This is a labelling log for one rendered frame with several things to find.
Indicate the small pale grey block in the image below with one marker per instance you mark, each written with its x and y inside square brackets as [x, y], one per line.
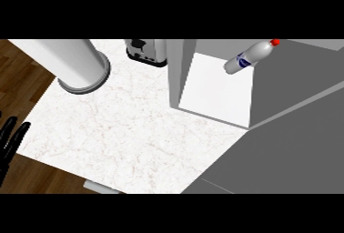
[100, 188]

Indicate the silver and black appliance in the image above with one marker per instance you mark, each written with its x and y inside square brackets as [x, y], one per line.
[148, 51]

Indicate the clear water bottle red cap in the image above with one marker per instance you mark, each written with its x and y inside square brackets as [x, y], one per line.
[251, 56]

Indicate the grey cabinet white inside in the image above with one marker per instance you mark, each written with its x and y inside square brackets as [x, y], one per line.
[214, 91]

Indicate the large white cylinder grey rim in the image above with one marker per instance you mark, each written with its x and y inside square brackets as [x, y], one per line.
[74, 63]

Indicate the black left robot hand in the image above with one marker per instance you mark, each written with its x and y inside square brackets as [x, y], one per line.
[9, 136]

